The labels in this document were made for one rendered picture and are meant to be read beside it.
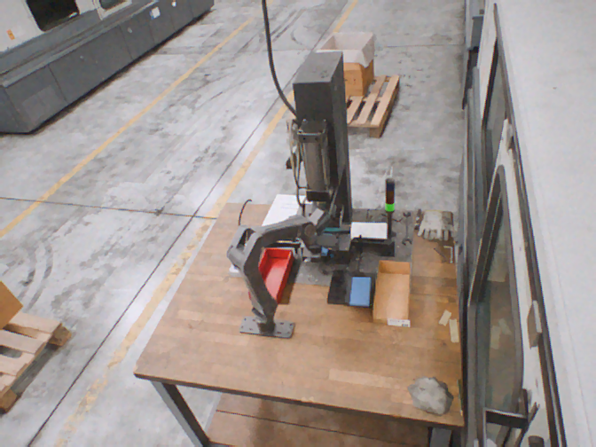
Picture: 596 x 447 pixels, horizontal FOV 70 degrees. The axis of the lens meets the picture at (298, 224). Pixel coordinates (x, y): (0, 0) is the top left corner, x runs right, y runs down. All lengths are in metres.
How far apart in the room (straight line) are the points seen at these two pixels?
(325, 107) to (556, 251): 0.93
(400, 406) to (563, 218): 0.82
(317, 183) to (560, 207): 0.90
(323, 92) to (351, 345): 0.86
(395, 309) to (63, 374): 2.17
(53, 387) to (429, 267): 2.32
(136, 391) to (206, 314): 1.16
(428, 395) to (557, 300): 0.81
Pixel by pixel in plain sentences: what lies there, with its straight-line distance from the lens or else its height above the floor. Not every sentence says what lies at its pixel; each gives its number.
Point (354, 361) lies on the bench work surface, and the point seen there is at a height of 0.90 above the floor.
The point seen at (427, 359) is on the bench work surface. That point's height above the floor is 0.90.
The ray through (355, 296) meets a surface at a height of 0.92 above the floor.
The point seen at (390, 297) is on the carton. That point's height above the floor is 0.91.
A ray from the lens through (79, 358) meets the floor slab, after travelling 3.15.
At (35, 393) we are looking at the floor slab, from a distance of 3.15.
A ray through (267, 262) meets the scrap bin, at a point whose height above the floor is 0.91.
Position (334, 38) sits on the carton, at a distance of 5.40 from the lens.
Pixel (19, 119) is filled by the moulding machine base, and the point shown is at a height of 0.26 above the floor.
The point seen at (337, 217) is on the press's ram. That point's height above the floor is 1.14.
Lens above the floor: 2.20
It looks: 40 degrees down
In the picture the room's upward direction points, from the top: 10 degrees counter-clockwise
